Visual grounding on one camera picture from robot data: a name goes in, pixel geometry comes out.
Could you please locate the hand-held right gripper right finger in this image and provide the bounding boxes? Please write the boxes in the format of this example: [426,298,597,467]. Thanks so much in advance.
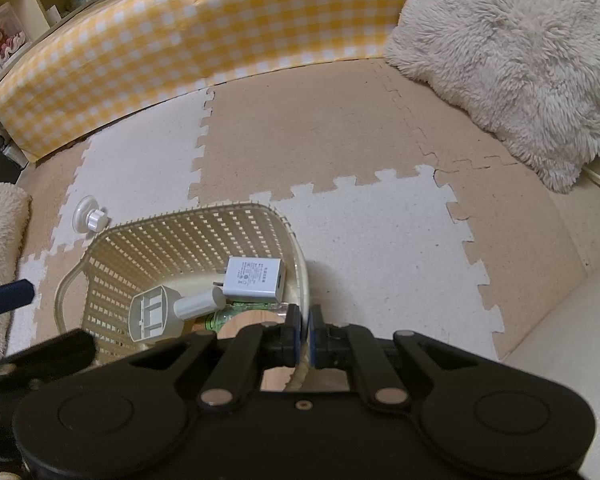
[307,305,482,413]

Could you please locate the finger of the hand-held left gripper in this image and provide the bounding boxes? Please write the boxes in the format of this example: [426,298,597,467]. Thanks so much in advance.
[0,329,98,387]
[0,280,36,320]

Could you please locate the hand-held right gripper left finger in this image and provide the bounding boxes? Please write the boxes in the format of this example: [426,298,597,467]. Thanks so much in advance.
[129,305,301,413]

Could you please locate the white usb wall charger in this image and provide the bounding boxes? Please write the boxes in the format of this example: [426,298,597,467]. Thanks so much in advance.
[215,256,287,306]

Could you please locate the white plastic hook holder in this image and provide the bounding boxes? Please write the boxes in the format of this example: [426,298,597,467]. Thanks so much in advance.
[127,285,227,343]

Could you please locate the cream plastic lattice basket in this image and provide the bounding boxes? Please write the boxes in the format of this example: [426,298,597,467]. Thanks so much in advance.
[54,202,311,393]

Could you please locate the white foam puzzle mat tile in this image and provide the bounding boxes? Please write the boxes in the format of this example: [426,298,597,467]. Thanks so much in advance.
[52,87,216,261]
[250,165,506,356]

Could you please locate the white suction cup hook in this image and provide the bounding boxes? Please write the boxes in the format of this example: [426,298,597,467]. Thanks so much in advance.
[72,197,111,233]

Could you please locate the beige foam puzzle mat tile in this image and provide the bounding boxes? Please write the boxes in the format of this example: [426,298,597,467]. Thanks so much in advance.
[432,157,588,361]
[187,62,438,206]
[387,57,521,173]

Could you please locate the boxed doll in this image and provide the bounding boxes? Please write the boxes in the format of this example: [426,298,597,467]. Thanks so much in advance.
[0,2,31,78]

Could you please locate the yellow checkered padded bumper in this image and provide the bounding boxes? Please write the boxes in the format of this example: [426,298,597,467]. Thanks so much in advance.
[0,0,423,163]

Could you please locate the fluffy white pillow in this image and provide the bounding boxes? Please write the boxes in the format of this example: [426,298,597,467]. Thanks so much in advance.
[384,0,600,193]

